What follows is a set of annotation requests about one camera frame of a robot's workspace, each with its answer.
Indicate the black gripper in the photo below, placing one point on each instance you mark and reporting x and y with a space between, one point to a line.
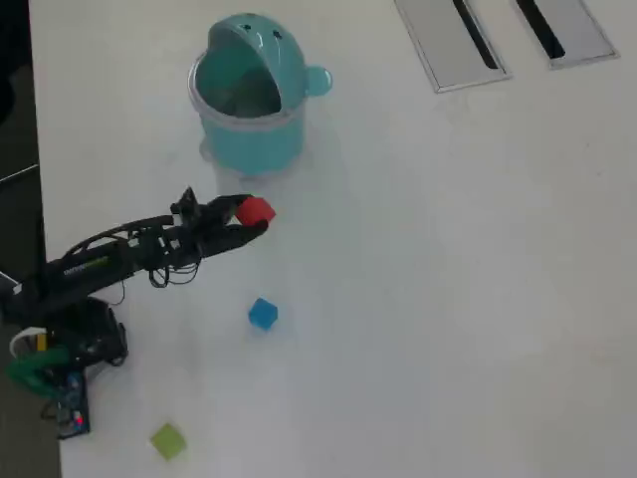
194 239

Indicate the red lego block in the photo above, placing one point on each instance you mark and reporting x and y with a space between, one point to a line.
255 211

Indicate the blue lego block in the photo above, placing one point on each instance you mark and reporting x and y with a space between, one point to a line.
263 314

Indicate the green lego block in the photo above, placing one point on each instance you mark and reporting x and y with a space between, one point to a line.
168 440

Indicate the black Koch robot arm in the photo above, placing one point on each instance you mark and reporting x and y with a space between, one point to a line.
74 279

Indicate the teal whale-shaped bin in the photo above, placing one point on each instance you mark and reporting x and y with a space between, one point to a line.
249 144

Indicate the grey metal bar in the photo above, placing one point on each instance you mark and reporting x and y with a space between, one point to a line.
10 281
20 173

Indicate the small yellow object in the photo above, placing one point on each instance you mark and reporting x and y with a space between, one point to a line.
41 342

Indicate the blue circuit board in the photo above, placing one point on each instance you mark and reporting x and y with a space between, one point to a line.
74 398

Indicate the green table clamp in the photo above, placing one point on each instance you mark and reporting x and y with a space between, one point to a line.
30 371

